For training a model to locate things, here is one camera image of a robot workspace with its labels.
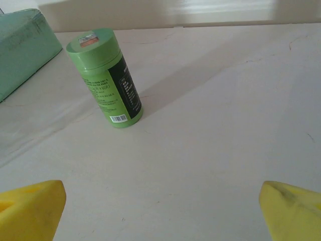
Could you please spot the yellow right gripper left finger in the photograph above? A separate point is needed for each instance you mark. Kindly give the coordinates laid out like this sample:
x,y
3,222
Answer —
x,y
27,213

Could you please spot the mint green zipper pouch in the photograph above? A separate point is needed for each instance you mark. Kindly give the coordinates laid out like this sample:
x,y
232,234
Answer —
x,y
22,50

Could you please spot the green cylindrical bottle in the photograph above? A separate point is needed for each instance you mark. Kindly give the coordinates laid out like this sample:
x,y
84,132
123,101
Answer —
x,y
100,75

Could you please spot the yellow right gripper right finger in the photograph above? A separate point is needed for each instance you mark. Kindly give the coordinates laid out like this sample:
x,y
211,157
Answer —
x,y
293,216

